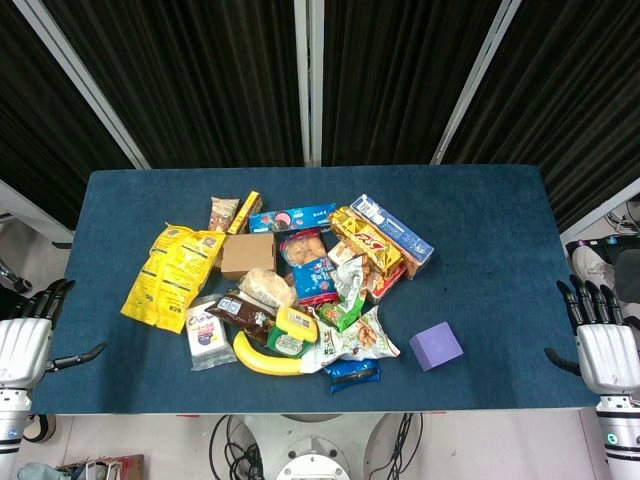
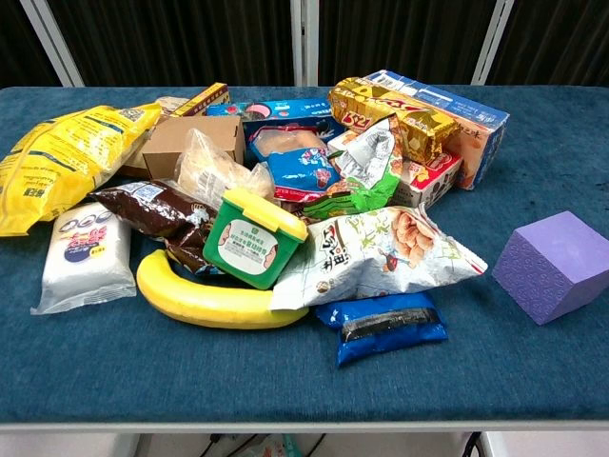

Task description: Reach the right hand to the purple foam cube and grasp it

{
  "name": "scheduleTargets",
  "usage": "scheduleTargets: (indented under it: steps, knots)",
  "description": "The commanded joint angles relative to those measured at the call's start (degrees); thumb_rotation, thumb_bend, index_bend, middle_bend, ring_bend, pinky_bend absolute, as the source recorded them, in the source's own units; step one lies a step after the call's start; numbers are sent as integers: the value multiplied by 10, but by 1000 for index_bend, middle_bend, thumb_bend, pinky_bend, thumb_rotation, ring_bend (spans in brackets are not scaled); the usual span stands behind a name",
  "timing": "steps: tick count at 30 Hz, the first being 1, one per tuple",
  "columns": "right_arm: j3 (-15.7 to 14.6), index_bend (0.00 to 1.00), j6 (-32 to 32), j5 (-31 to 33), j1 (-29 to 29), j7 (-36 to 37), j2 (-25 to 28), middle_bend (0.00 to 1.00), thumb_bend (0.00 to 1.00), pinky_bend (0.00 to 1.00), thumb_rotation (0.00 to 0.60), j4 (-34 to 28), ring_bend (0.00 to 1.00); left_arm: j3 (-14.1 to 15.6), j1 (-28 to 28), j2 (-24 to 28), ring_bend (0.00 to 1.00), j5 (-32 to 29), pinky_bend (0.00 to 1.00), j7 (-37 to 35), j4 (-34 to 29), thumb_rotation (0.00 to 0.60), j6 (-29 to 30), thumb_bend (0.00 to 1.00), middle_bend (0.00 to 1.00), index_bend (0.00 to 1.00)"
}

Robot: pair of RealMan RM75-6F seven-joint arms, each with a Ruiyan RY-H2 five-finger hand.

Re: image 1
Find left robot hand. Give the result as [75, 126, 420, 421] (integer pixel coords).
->
[0, 278, 107, 389]

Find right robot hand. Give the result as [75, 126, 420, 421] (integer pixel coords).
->
[543, 273, 640, 397]

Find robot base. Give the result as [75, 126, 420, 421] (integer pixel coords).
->
[242, 412, 401, 480]

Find purple cube block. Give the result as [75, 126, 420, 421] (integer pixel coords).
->
[408, 321, 465, 373]

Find white sneaker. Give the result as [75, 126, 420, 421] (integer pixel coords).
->
[571, 244, 617, 292]

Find blue table mat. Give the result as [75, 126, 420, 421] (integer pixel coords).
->
[30, 164, 600, 415]

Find brown box with bags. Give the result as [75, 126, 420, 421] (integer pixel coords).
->
[54, 453, 145, 480]

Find yellow snack bag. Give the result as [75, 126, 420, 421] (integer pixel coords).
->
[120, 222, 227, 335]

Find white clear tissue packet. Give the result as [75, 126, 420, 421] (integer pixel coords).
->
[185, 295, 238, 372]

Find brown chocolate packet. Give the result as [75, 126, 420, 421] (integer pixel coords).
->
[204, 292, 278, 347]

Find red and white snack box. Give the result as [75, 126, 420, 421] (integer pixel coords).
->
[327, 238, 409, 305]

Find blue and white biscuit box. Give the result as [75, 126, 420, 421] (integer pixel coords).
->
[349, 193, 435, 280]

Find nut snack packet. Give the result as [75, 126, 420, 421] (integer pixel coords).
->
[207, 195, 242, 233]

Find yellow banana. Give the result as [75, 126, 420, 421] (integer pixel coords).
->
[232, 330, 314, 377]

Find brown cardboard box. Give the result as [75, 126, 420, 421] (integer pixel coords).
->
[220, 232, 278, 282]

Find dark blue cookie packet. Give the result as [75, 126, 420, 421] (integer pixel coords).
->
[322, 358, 382, 395]

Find bread in clear bag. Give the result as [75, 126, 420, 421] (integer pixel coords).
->
[238, 267, 300, 309]

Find white nut snack bag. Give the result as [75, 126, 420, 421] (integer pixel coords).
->
[299, 305, 402, 375]

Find gold wafer package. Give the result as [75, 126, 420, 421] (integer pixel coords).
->
[327, 204, 404, 277]

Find slim yellow snack box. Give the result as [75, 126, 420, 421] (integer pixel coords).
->
[227, 189, 265, 236]

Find green silver snack bag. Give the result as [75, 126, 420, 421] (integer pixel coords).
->
[314, 253, 372, 333]

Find yellow and green container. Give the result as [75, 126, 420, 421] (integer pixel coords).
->
[266, 305, 320, 358]

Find blue Oreo cookie box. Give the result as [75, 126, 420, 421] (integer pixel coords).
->
[248, 202, 338, 235]

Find blue cookie bag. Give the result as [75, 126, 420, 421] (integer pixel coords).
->
[278, 227, 342, 306]

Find black cables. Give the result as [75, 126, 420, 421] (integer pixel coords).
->
[208, 413, 264, 480]

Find grey metal frame post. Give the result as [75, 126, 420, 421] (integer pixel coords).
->
[293, 0, 325, 167]
[12, 0, 152, 170]
[429, 0, 523, 166]

